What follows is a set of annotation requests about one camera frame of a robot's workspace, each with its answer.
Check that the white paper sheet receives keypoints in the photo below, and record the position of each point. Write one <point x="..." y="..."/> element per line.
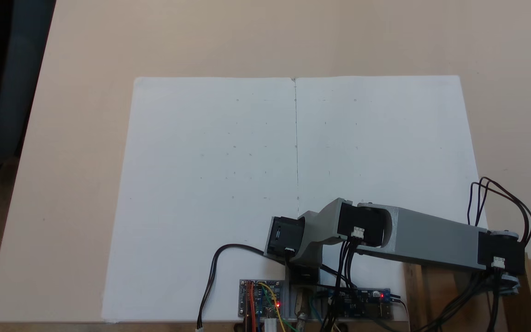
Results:
<point x="385" y="138"/>
<point x="201" y="161"/>

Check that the blue power circuit board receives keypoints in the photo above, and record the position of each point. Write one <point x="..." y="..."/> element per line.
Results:
<point x="367" y="306"/>

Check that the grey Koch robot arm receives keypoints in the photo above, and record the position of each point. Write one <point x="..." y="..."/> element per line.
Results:
<point x="431" y="235"/>

